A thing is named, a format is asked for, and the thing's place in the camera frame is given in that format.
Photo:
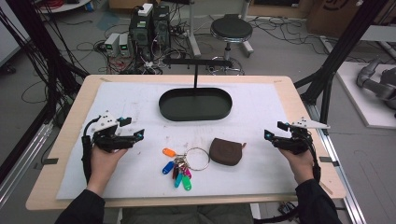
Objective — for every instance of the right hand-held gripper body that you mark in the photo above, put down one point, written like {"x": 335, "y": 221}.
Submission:
{"x": 295, "y": 143}

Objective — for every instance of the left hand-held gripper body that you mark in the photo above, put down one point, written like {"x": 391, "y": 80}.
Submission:
{"x": 106, "y": 140}

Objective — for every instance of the brown zip pouch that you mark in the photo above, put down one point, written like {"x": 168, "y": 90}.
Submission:
{"x": 225, "y": 152}

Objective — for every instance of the black oval tray with hanger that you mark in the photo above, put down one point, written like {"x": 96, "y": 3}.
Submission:
{"x": 195, "y": 104}

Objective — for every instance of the person's right hand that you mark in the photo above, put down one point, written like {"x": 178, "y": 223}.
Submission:
{"x": 302, "y": 166}

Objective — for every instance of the person's left hand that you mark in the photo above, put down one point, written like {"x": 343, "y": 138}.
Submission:
{"x": 102, "y": 165}

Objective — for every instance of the light wooden table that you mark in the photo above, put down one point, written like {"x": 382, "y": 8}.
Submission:
{"x": 311, "y": 102}

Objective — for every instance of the black tape strip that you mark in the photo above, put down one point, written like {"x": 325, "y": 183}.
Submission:
{"x": 49, "y": 161}
{"x": 328, "y": 160}

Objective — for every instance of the white table mat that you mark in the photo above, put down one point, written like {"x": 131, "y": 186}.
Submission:
{"x": 218, "y": 183}

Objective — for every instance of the white floor board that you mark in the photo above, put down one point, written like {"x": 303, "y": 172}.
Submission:
{"x": 361, "y": 102}

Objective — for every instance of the white power supply unit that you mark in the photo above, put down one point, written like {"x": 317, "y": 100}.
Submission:
{"x": 124, "y": 44}
{"x": 111, "y": 44}

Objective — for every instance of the black computer tower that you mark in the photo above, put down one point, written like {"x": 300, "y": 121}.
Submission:
{"x": 140, "y": 34}
{"x": 162, "y": 26}

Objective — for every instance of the black round stool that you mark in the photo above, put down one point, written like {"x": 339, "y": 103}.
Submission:
{"x": 231, "y": 29}

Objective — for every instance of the white table leg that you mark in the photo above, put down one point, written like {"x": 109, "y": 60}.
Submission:
{"x": 193, "y": 34}

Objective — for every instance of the small white box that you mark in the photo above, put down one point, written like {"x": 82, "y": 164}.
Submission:
{"x": 145, "y": 9}

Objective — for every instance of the cardboard box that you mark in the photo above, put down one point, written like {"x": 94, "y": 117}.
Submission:
{"x": 336, "y": 15}

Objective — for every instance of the aluminium rail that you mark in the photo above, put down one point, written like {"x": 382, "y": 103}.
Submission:
{"x": 339, "y": 174}
{"x": 21, "y": 158}

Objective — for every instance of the black metal frame stand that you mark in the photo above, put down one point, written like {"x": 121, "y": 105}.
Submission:
{"x": 43, "y": 46}
{"x": 336, "y": 53}

